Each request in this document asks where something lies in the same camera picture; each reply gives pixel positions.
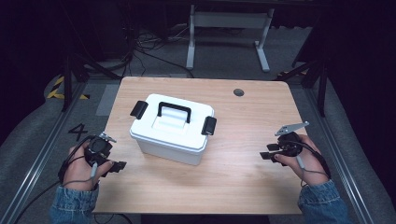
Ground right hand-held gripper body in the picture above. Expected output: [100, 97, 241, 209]
[275, 120, 310, 158]

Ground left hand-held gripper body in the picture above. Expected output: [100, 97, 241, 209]
[83, 132, 118, 166]

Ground person's left hand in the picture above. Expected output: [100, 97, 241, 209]
[62, 142, 115, 191]

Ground person's right hand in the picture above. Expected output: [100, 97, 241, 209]
[274, 133, 331, 188]

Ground white storage box black latches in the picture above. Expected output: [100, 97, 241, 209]
[129, 92, 216, 154]

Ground white plastic storage box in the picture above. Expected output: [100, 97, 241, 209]
[136, 136, 208, 166]

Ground black box latch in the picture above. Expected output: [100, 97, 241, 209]
[201, 116, 218, 136]
[130, 100, 149, 120]

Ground black tripod stand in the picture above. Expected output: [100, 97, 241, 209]
[274, 57, 329, 119]
[61, 50, 123, 113]

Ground yellow black hazard tape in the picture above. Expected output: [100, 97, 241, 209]
[46, 76, 92, 101]

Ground grey left gripper cable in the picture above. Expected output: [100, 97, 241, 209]
[62, 161, 99, 189]

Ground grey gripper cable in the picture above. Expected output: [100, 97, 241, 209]
[296, 154, 330, 189]
[62, 161, 99, 189]

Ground grey right gripper cable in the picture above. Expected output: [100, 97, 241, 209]
[296, 154, 330, 189]

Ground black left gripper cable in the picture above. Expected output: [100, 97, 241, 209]
[12, 134, 96, 224]

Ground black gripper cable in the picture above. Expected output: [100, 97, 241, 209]
[12, 134, 96, 224]
[288, 139, 332, 180]

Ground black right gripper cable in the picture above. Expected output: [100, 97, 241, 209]
[288, 139, 332, 180]

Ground aluminium floor rail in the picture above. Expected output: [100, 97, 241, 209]
[0, 81, 90, 224]
[303, 86, 376, 224]

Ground black floor cable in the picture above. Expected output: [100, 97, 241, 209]
[133, 46, 195, 79]

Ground tangle of floor cables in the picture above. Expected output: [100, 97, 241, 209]
[132, 26, 191, 52]

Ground white metal stand frame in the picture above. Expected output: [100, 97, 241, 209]
[185, 4, 276, 74]

